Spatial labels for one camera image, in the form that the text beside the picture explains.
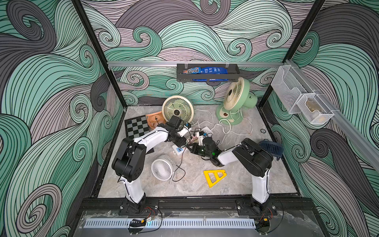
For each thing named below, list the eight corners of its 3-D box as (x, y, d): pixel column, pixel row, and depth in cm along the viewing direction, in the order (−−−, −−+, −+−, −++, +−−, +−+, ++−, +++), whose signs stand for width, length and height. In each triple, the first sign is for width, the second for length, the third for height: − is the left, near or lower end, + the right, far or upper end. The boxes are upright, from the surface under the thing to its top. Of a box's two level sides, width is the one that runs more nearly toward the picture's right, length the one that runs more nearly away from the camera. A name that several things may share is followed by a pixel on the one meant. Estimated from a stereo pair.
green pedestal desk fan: (216, 121, 112) (224, 87, 87) (228, 109, 120) (238, 75, 96) (237, 133, 104) (252, 100, 80) (247, 119, 113) (264, 86, 88)
